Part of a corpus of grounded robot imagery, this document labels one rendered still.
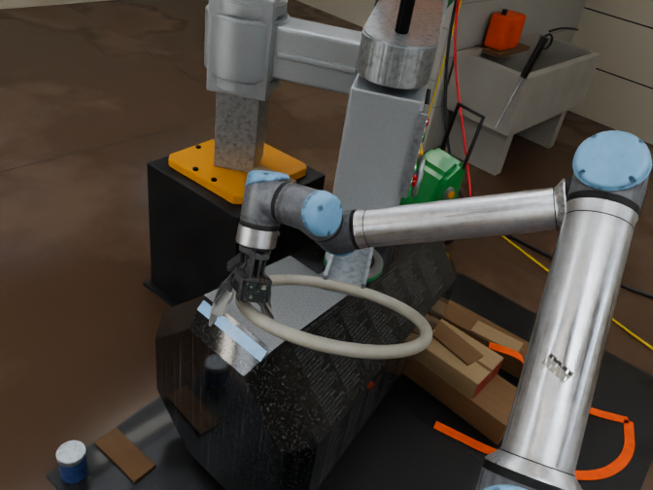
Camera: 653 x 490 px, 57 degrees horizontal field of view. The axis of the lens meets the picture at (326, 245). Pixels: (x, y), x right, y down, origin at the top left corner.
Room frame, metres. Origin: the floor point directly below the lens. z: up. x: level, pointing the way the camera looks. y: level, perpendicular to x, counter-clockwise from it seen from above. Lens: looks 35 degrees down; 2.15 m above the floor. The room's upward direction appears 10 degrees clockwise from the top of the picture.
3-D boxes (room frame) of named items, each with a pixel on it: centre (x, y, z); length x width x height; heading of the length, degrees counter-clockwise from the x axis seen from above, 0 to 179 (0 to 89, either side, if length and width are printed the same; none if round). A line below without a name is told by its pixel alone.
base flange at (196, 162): (2.52, 0.47, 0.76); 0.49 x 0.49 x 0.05; 57
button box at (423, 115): (1.70, -0.21, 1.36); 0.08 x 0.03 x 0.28; 175
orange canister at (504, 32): (5.03, -1.14, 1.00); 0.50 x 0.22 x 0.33; 141
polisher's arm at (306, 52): (2.49, 0.28, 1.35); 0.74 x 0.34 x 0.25; 83
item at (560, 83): (4.99, -1.37, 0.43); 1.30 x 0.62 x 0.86; 141
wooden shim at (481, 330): (2.33, -0.93, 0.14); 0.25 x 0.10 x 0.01; 62
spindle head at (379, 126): (1.86, -0.12, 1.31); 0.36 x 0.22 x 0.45; 175
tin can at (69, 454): (1.29, 0.79, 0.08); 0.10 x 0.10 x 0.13
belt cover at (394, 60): (2.13, -0.14, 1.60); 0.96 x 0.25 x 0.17; 175
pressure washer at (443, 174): (3.37, -0.60, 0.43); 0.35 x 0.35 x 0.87; 42
